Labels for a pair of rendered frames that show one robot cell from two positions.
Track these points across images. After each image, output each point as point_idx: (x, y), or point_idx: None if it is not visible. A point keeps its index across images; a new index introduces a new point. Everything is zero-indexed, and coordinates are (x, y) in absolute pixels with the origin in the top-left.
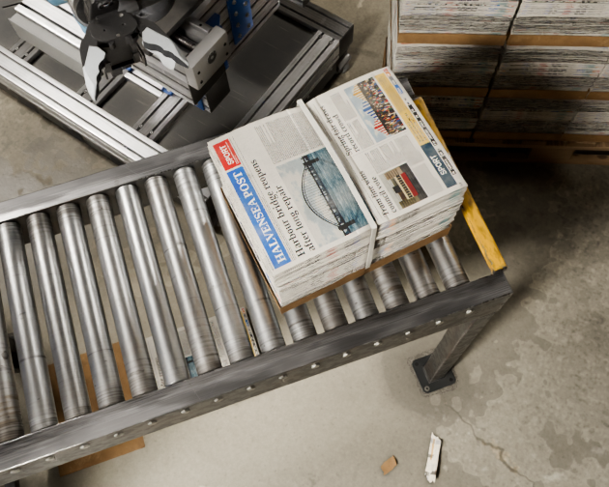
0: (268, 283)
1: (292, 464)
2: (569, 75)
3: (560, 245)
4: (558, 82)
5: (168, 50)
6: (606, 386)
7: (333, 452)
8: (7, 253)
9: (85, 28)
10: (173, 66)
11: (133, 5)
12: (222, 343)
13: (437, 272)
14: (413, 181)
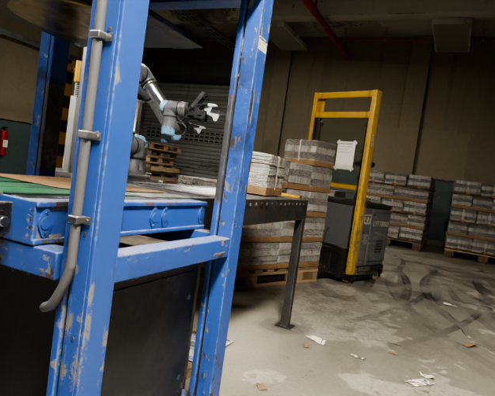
0: (253, 193)
1: (272, 355)
2: (251, 228)
3: (279, 298)
4: (247, 232)
5: (219, 111)
6: (336, 317)
7: (282, 349)
8: (163, 185)
9: (170, 128)
10: (217, 119)
11: (179, 127)
12: (195, 335)
13: (251, 309)
14: None
